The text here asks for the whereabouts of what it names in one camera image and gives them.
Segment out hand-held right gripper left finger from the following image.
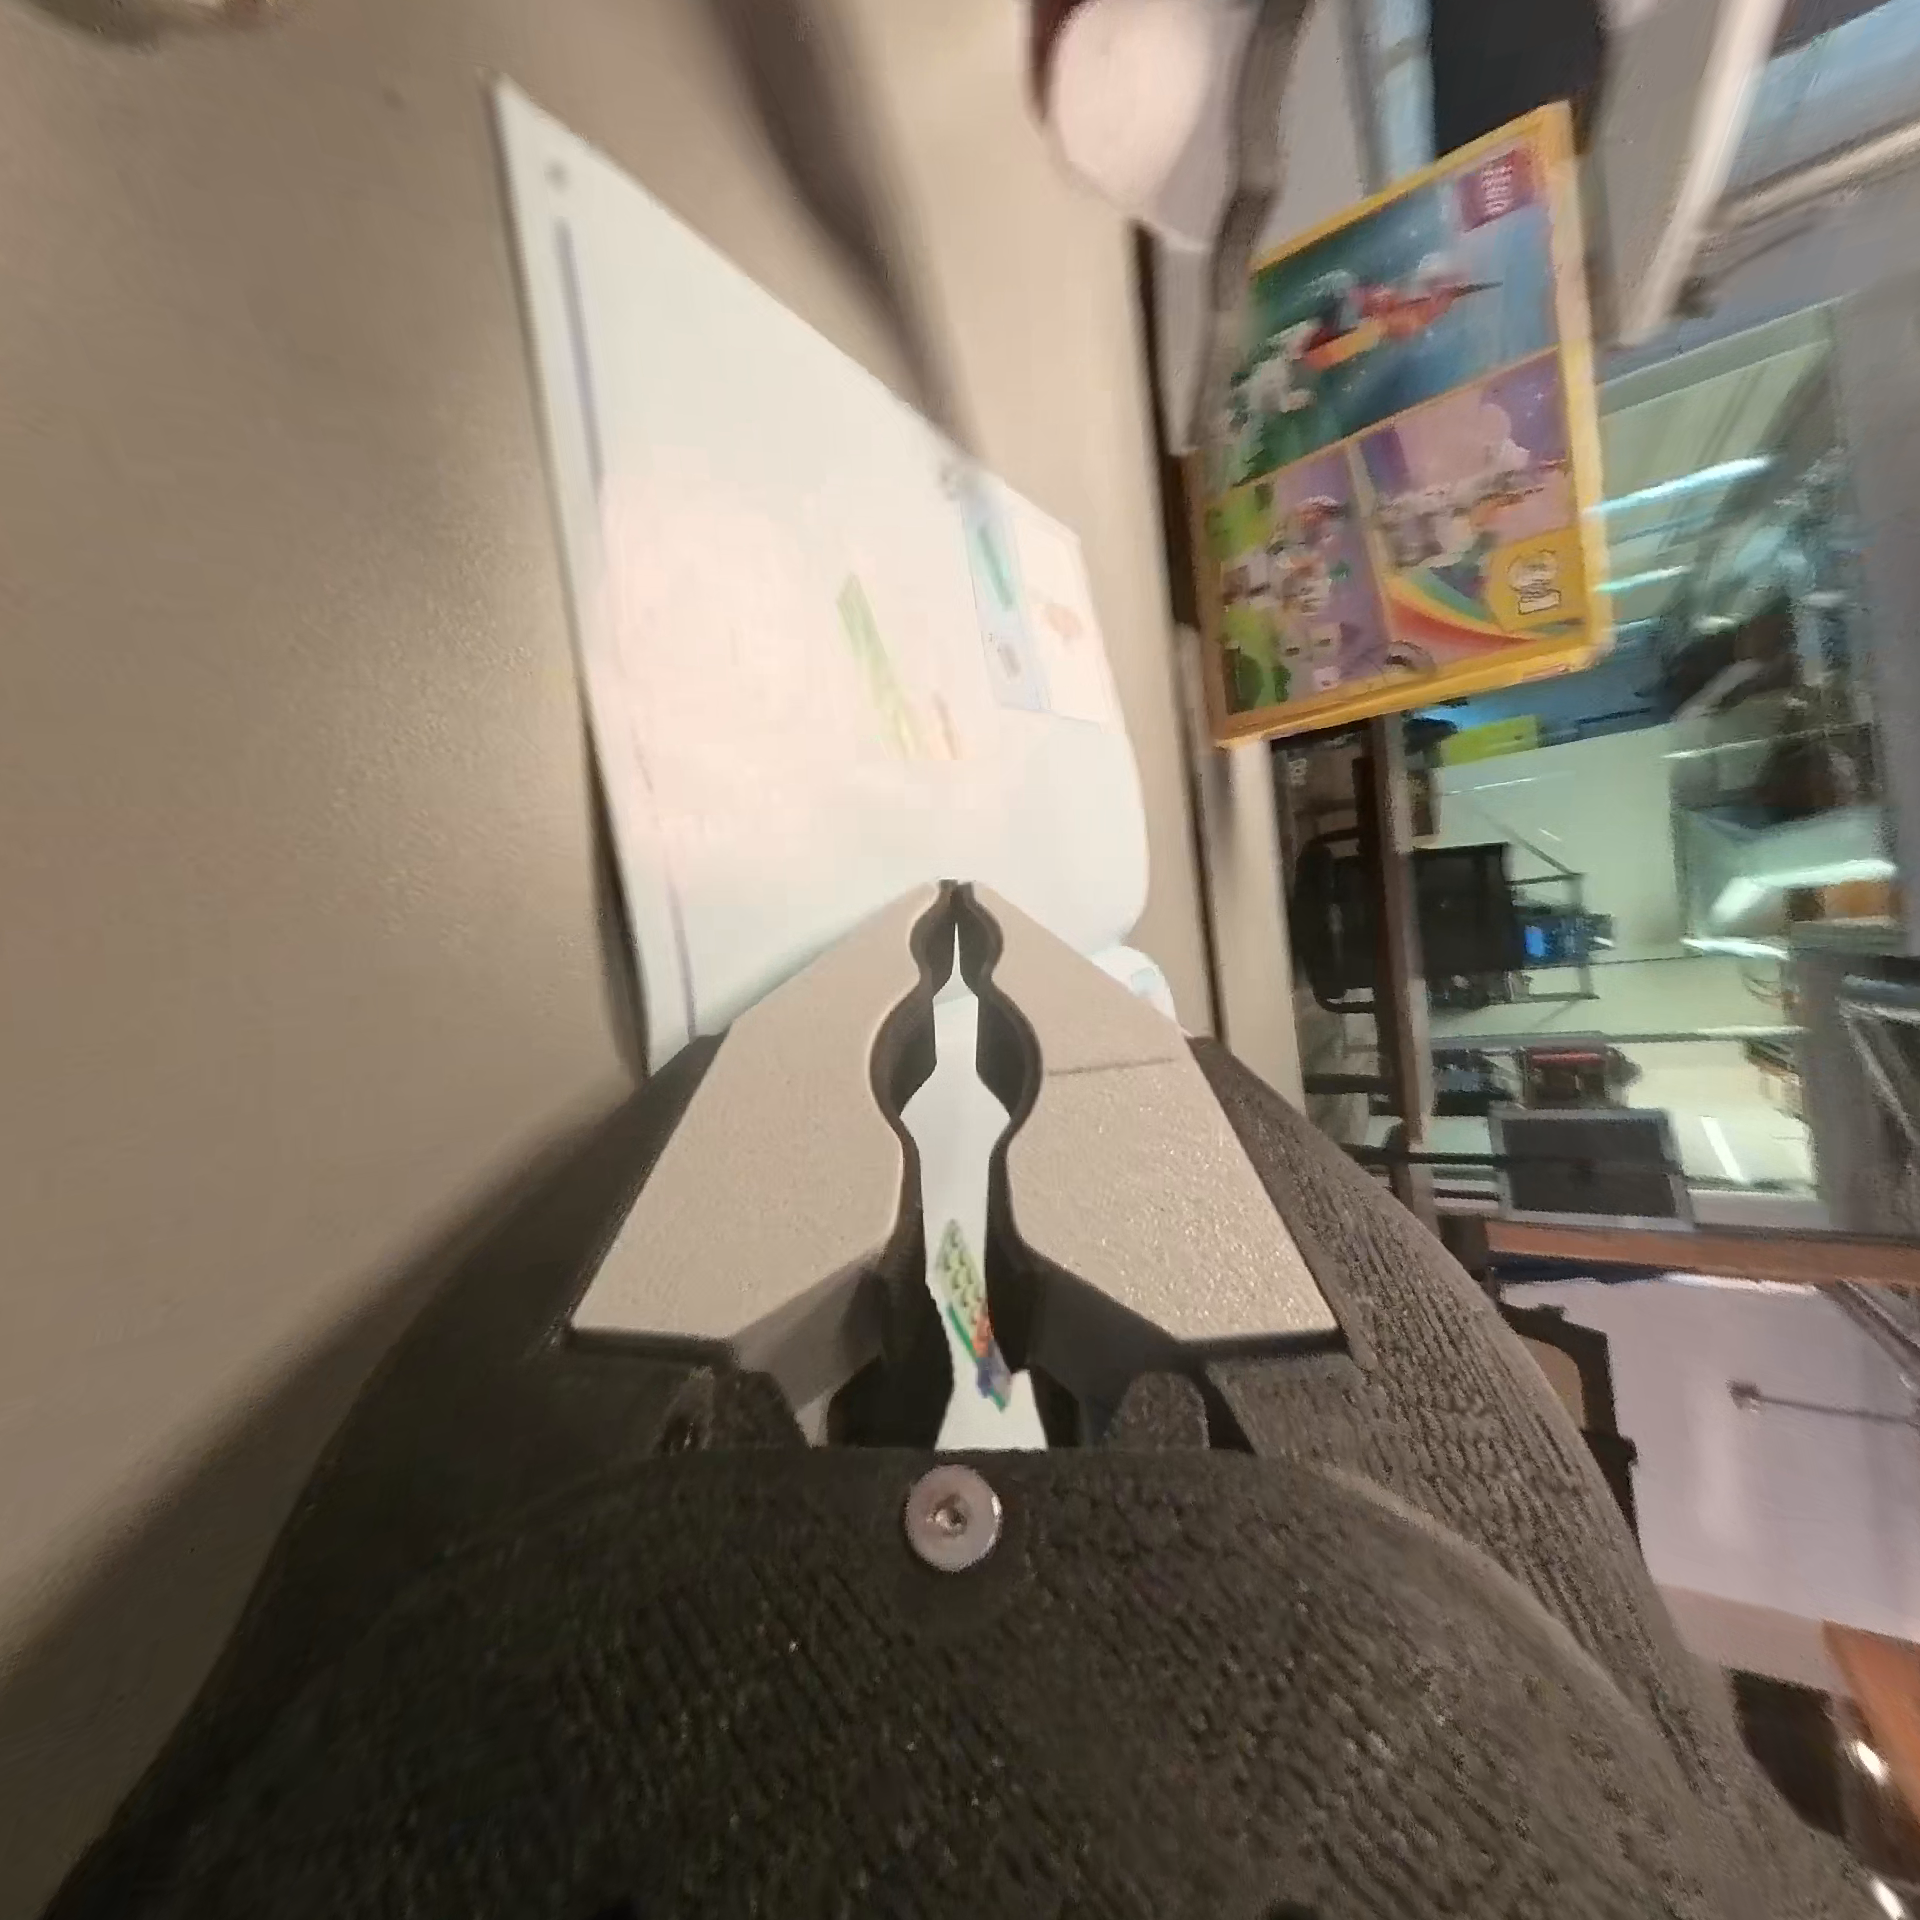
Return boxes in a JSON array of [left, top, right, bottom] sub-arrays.
[[570, 881, 970, 1419]]

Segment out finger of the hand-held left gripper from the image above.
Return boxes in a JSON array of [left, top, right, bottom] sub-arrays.
[[1183, 0, 1360, 443], [1590, 0, 1802, 350]]

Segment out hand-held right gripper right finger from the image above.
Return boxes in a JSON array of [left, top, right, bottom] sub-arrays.
[[955, 881, 1344, 1445]]

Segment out white instruction booklet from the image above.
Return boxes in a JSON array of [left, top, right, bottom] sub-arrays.
[[492, 81, 1193, 1450]]

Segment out yellow lego set box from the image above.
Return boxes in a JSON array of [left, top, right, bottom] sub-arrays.
[[1183, 101, 1614, 750]]

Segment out dark wooden table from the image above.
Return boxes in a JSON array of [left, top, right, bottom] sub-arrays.
[[1342, 719, 1434, 1150]]

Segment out black crate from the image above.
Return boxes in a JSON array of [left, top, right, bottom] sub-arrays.
[[1415, 845, 1510, 978]]

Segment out grey monitor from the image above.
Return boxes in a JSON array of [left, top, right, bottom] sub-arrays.
[[1491, 1110, 1698, 1231]]

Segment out silver ventilation hood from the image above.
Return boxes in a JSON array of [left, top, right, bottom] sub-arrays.
[[1680, 793, 1908, 947]]

